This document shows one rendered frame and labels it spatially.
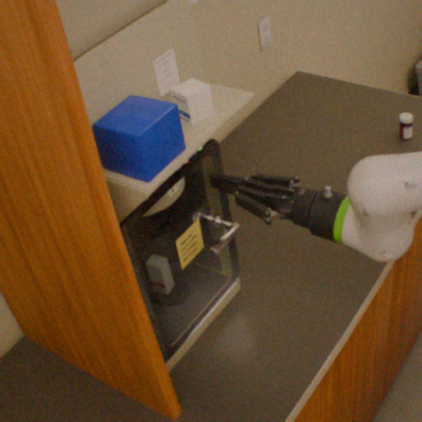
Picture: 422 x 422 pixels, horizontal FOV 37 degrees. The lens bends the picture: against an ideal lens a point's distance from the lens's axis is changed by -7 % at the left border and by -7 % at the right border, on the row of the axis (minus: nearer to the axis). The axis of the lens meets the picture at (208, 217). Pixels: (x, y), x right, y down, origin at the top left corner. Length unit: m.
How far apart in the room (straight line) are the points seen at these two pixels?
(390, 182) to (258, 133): 1.15
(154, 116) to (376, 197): 0.36
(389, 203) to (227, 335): 0.63
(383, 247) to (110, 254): 0.46
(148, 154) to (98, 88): 0.14
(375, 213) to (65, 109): 0.50
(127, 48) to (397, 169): 0.48
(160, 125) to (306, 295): 0.71
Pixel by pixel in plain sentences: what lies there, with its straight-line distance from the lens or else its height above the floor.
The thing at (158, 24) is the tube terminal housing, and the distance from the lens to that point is 1.13.
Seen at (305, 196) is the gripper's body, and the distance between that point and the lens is 1.21.
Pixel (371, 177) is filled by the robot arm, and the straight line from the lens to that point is 1.03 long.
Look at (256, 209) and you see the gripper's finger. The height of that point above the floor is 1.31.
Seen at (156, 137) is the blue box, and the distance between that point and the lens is 1.01.
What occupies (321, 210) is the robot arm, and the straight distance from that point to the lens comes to 1.18.
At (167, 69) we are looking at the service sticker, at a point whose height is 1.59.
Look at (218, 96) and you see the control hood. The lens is 1.21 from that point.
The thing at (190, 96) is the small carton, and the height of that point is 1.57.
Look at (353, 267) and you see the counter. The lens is 1.64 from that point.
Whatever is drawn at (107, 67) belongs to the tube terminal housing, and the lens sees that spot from 1.05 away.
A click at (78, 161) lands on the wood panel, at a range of 0.93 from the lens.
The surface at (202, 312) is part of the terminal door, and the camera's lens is 1.47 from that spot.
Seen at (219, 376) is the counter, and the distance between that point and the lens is 1.45.
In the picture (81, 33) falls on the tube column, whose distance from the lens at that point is 1.00.
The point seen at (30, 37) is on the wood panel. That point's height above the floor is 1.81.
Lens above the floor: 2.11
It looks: 40 degrees down
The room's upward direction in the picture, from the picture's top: 11 degrees counter-clockwise
